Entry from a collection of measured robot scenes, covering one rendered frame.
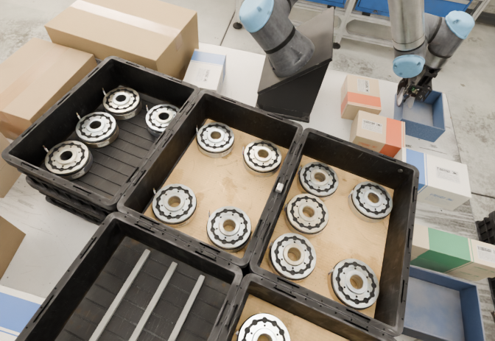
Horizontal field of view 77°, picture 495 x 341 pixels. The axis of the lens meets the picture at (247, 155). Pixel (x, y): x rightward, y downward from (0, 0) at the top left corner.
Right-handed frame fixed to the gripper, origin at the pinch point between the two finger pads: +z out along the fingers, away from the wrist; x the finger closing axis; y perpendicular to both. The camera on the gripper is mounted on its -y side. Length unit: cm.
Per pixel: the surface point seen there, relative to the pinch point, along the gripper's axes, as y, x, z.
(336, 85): -6.5, -23.4, 5.3
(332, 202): 54, -20, -8
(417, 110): -4.4, 8.6, 4.9
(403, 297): 76, -6, -18
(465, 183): 31.7, 18.2, -3.7
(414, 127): 10.0, 5.4, 0.9
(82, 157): 66, -84, -11
